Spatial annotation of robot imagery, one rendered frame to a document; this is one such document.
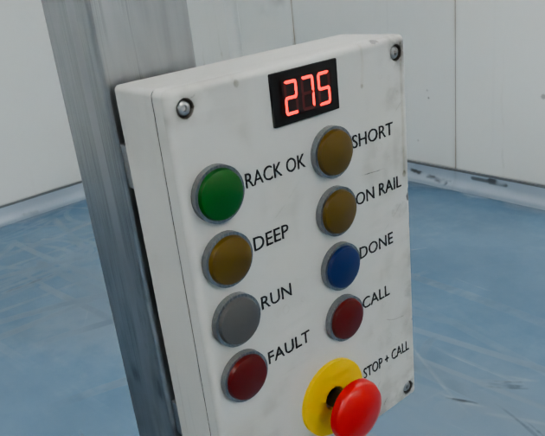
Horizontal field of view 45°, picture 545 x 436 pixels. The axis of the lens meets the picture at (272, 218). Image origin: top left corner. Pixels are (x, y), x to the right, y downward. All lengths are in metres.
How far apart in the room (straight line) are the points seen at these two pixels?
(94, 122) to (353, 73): 0.15
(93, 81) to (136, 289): 0.12
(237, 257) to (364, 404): 0.13
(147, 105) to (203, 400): 0.17
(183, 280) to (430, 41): 3.30
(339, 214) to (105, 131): 0.14
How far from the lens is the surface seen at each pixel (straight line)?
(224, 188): 0.32
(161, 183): 0.33
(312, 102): 0.36
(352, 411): 0.41
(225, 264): 0.33
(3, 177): 4.05
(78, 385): 2.37
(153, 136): 0.33
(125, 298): 0.43
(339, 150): 0.37
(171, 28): 0.38
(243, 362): 0.37
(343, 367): 0.43
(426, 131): 3.72
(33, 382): 2.46
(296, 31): 4.27
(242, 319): 0.35
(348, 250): 0.40
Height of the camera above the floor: 1.27
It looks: 22 degrees down
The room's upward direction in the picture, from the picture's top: 7 degrees counter-clockwise
